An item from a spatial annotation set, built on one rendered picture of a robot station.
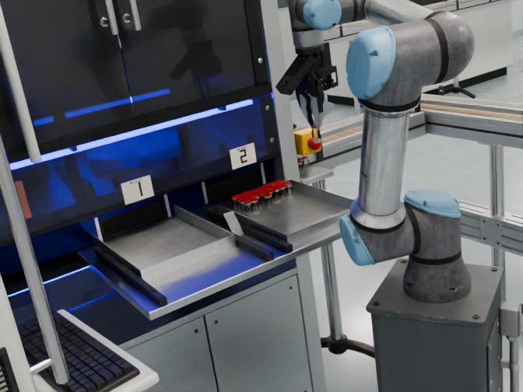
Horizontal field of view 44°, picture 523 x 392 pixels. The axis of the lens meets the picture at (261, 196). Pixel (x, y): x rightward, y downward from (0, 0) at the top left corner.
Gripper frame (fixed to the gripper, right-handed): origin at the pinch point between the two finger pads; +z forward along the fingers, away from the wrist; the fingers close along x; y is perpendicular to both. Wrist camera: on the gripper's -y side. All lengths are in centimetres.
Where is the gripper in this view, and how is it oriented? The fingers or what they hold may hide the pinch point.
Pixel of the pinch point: (313, 124)
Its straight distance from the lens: 169.0
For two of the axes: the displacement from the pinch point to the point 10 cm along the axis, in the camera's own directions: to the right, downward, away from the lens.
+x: -6.0, -2.5, 7.6
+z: 1.6, 8.9, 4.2
